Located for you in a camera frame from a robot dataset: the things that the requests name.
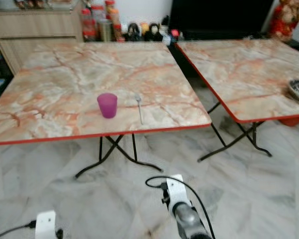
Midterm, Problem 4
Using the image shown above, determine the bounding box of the silver metal fork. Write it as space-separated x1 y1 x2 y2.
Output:
134 93 145 125

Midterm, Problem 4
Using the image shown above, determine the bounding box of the purple plastic cup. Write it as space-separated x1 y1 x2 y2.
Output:
97 93 119 119

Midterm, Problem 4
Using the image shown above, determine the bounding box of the marble pattern folding table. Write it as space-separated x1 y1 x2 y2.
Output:
175 39 299 162
0 42 213 179

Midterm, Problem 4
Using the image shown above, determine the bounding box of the red plastic stool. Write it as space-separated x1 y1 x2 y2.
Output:
280 116 299 127

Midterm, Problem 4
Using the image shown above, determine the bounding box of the small red capped bottle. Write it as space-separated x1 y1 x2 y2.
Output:
169 29 180 46

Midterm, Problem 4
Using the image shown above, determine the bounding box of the black doll figurine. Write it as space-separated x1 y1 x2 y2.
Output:
147 22 164 42
125 23 142 42

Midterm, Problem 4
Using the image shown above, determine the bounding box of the steel tumbler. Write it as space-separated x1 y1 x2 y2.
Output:
99 19 114 42

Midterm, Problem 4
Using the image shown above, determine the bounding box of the red lidded clear jar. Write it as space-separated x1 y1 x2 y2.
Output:
81 9 95 42

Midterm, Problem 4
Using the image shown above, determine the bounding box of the black television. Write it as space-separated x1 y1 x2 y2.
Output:
169 0 276 40

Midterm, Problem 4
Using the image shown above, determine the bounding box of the light wooden cabinet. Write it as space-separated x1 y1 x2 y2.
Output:
0 9 85 75

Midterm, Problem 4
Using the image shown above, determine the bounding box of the red and gold figurine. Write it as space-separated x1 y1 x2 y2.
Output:
269 0 299 42

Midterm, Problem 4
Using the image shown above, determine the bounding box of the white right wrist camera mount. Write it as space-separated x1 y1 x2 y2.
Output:
165 175 193 210

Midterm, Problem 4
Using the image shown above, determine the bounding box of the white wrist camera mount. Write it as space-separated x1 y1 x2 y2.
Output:
35 211 57 239
165 175 193 210

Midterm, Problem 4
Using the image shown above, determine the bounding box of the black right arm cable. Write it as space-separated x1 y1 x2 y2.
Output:
145 175 215 239

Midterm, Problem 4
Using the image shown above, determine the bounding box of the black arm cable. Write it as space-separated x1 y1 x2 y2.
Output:
145 175 215 239
0 221 37 239

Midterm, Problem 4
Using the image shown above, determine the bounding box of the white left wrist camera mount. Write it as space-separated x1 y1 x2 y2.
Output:
35 211 57 239

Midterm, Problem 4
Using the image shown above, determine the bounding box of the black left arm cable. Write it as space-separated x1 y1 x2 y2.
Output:
0 221 37 239

